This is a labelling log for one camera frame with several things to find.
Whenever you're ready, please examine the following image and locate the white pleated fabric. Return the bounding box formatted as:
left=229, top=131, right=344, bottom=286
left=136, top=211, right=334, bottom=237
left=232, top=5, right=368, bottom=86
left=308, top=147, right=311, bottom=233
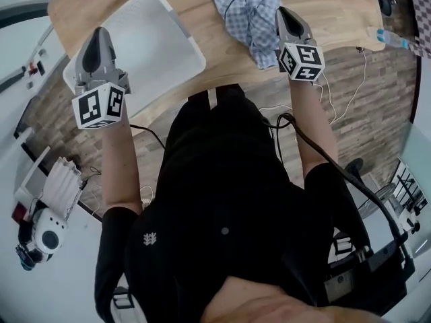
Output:
left=42, top=156, right=84, bottom=220

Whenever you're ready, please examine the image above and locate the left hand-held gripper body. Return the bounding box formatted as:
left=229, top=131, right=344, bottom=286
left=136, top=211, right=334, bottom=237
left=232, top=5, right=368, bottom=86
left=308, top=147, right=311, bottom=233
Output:
left=71, top=26, right=131, bottom=131

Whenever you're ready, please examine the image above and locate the thin white cable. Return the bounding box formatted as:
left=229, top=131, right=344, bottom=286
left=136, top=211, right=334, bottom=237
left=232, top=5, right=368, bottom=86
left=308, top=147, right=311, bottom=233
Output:
left=314, top=47, right=368, bottom=126

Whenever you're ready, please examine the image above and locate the person's black clothing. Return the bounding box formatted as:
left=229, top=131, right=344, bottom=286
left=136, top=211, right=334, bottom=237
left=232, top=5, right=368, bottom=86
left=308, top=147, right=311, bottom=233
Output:
left=94, top=84, right=374, bottom=323

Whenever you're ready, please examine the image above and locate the thin black cable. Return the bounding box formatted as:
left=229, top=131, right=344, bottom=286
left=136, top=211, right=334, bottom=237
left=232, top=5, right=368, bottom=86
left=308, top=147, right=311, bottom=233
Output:
left=129, top=124, right=166, bottom=149

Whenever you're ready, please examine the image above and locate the white plastic basket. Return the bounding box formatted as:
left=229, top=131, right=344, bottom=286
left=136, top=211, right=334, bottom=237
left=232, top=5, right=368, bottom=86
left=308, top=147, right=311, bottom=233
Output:
left=63, top=0, right=207, bottom=119

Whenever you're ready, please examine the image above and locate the white round device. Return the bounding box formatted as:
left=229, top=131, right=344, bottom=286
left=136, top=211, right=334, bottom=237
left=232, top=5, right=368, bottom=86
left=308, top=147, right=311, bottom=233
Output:
left=28, top=209, right=68, bottom=262

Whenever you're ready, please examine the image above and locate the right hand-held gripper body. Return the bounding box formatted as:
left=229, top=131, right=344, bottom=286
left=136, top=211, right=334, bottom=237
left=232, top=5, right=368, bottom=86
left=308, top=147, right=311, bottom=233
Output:
left=274, top=6, right=326, bottom=84

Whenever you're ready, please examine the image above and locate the clear bottle with blue cap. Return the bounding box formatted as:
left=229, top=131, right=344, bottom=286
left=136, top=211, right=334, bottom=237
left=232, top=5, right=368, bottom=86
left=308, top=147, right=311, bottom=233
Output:
left=366, top=26, right=410, bottom=49

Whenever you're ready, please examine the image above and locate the blue checked shirt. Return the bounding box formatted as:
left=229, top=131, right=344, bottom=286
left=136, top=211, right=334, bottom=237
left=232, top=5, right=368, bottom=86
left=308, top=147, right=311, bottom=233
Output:
left=210, top=0, right=284, bottom=70

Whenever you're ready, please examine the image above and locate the black equipment bag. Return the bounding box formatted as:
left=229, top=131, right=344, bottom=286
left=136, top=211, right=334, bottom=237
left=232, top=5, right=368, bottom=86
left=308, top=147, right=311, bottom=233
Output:
left=323, top=237, right=417, bottom=316

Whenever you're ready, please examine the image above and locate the white harness strap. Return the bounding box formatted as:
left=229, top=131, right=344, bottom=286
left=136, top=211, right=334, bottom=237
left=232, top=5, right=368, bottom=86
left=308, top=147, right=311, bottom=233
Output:
left=112, top=277, right=149, bottom=323

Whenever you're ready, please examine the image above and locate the person's left forearm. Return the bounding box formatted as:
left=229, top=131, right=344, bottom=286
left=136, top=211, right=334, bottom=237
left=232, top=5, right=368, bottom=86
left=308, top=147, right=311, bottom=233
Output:
left=100, top=118, right=142, bottom=215

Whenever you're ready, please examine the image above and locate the person's right forearm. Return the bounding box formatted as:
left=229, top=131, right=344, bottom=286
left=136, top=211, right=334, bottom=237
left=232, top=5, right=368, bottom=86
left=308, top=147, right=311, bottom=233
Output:
left=289, top=77, right=339, bottom=178

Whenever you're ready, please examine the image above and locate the thick black cable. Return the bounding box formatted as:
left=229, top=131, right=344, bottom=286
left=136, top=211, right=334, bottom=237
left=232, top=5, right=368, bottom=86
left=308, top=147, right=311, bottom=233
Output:
left=261, top=112, right=410, bottom=248

